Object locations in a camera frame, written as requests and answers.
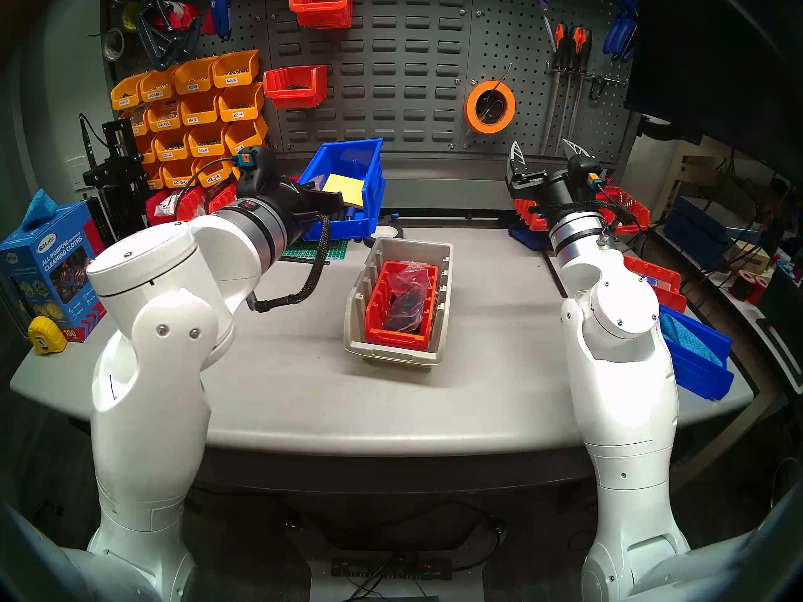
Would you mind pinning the yellow bin labelled M3-8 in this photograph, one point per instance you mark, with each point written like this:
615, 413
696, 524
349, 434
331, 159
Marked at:
207, 146

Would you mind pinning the clear bag of black parts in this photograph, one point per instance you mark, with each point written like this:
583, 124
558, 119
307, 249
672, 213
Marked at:
404, 300

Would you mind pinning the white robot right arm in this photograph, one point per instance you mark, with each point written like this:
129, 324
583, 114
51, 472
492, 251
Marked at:
627, 387

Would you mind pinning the yellow screw bin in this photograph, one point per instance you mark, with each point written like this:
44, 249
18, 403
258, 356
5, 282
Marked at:
155, 179
147, 149
125, 99
138, 127

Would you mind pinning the blue spring clamp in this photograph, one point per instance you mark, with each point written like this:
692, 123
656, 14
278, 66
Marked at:
630, 36
611, 39

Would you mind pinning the yellow bin labelled M3X6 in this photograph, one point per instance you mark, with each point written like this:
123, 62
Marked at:
235, 77

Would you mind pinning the blue cleaning cloths box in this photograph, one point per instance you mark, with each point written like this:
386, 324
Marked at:
50, 274

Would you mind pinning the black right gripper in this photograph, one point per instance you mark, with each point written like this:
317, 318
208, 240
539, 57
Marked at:
539, 187

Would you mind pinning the yellow bin labelled M3X8 BAD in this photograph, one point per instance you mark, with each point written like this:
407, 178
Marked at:
157, 93

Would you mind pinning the yellow bin labelled M3-4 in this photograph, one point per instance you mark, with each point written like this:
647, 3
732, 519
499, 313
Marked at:
241, 108

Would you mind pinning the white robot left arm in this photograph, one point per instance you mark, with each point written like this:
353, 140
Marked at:
150, 356

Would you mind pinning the yellow bin labelled M2.5-6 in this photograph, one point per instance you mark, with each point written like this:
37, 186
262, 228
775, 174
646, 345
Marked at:
180, 179

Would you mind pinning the yellow paper pad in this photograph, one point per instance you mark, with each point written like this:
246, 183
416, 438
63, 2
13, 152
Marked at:
348, 190

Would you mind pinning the black power strip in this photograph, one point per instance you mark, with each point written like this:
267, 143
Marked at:
376, 568

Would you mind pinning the black metal stand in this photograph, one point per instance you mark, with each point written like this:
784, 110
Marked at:
122, 193

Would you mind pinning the red white tape roll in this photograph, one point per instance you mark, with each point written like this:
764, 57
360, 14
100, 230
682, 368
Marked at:
185, 14

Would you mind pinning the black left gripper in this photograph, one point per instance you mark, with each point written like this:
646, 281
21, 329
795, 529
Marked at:
304, 204

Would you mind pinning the left orange black screwdriver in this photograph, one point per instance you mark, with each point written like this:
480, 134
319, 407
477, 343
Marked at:
559, 42

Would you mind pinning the blue microfiber cloth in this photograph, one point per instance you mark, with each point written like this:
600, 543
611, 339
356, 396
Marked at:
690, 343
41, 209

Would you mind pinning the beige plastic storage bin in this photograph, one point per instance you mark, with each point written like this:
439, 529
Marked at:
361, 293

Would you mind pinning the blue crate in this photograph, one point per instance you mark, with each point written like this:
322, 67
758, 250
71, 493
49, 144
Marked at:
690, 224

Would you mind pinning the yellow bin labelled M4X4X6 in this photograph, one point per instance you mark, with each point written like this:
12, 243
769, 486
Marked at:
164, 121

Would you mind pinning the green cutting mat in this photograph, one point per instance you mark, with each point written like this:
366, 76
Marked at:
332, 249

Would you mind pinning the black monitor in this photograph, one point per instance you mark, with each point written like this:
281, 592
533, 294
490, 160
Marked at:
709, 55

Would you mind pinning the yellow bin labelled M2.5-5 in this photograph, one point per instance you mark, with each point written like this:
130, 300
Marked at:
213, 175

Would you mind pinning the black carabiner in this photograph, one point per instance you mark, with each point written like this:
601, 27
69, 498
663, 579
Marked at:
591, 91

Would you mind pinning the red spool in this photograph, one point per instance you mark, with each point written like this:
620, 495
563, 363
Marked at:
756, 287

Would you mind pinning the grey tape roll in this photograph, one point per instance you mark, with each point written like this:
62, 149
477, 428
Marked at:
108, 47

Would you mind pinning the yellow bin labelled M4-6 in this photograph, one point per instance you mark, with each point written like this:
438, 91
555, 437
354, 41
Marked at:
199, 115

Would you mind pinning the yellow bin labelled M3-6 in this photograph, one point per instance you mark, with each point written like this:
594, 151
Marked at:
248, 137

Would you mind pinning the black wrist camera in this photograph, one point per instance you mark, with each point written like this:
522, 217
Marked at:
583, 168
260, 171

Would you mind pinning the orange masking tape roll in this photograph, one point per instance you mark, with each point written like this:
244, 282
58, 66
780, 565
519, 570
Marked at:
472, 115

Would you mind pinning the blue plastic storage bin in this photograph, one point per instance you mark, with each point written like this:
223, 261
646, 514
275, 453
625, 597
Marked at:
696, 375
357, 162

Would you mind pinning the metal peg hook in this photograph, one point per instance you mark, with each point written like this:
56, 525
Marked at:
502, 78

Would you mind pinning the yellow tape measure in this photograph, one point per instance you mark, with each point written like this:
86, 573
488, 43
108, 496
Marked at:
47, 337

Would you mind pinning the white plastic bag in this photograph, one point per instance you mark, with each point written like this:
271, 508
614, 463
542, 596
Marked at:
166, 205

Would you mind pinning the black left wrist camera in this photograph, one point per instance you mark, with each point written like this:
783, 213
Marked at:
260, 171

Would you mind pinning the right orange black screwdriver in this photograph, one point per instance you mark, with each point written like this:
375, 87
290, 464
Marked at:
586, 46

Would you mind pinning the metal tool rack rail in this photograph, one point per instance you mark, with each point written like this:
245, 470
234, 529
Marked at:
618, 79

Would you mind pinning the grey louvered panel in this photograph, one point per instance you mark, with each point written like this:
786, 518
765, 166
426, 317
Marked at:
369, 55

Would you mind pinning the middle orange black screwdriver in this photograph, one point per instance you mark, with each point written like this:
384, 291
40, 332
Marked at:
574, 46

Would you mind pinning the yellow bin labelled M3-12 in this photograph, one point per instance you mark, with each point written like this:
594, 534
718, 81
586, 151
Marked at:
170, 150

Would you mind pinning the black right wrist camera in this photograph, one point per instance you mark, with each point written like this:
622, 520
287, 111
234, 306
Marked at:
583, 168

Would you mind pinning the orange black screwdriver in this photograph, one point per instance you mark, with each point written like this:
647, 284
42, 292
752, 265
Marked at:
559, 42
586, 46
574, 46

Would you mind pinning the yellow tape roll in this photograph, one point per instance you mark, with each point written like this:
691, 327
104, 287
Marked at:
125, 16

